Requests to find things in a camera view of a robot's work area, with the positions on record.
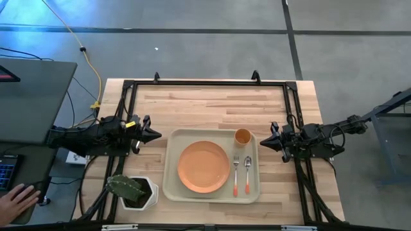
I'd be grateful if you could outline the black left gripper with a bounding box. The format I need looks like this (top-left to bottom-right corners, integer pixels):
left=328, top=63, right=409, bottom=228
left=130, top=114, right=162, bottom=155

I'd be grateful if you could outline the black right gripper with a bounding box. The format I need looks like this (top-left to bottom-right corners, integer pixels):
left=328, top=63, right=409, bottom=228
left=259, top=121, right=302, bottom=164

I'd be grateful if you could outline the orange plastic cup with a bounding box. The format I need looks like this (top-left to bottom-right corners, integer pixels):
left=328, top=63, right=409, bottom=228
left=233, top=128, right=252, bottom=148

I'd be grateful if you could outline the metal spoon with orange handle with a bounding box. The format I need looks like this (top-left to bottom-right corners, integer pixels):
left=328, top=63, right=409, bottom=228
left=243, top=155, right=252, bottom=196

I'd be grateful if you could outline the orange plastic plate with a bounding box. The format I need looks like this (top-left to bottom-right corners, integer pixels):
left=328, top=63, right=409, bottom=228
left=177, top=140, right=231, bottom=194

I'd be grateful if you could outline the metal fork with orange handle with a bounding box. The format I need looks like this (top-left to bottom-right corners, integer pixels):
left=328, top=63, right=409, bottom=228
left=232, top=155, right=240, bottom=198

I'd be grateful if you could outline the beige plastic tray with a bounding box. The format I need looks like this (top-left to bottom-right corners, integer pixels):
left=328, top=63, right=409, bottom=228
left=162, top=128, right=261, bottom=205

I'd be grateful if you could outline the white hexagonal plant pot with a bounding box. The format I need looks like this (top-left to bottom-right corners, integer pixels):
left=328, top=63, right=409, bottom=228
left=119, top=175, right=159, bottom=212

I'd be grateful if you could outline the green cactus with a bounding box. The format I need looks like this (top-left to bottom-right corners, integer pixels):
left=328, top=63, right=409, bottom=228
left=105, top=175, right=146, bottom=203

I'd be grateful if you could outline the small white box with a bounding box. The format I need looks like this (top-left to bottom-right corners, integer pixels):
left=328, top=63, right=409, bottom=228
left=66, top=150, right=90, bottom=165

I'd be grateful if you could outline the dark desk surface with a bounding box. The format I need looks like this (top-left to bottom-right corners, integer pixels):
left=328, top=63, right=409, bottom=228
left=0, top=142, right=59, bottom=225

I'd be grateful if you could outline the grey metal cart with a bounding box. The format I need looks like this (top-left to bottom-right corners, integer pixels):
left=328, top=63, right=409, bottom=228
left=353, top=87, right=411, bottom=185

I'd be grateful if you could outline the grey desk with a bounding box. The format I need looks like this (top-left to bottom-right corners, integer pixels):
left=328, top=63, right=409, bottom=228
left=0, top=57, right=78, bottom=144

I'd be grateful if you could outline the black computer mouse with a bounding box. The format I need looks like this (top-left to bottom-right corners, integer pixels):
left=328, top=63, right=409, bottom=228
left=17, top=182, right=43, bottom=194

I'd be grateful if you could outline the keyboard with blue backlight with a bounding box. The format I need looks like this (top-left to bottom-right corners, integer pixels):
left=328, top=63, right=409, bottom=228
left=0, top=154, right=25, bottom=192

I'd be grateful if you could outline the person's hand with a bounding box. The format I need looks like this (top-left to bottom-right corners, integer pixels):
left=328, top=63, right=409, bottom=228
left=0, top=183, right=42, bottom=227

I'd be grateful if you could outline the black screen corner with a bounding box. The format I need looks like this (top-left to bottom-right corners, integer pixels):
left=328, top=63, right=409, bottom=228
left=0, top=65, right=21, bottom=83

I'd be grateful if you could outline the yellow floor cable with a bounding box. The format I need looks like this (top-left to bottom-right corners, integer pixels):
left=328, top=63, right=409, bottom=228
left=41, top=0, right=103, bottom=109

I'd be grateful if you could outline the black aluminium table frame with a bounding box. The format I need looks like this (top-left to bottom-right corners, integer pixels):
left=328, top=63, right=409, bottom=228
left=75, top=79, right=346, bottom=225

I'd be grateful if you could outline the silver metal bracket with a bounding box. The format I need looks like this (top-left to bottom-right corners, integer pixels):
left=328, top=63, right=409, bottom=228
left=101, top=224, right=139, bottom=231
left=281, top=225, right=318, bottom=231

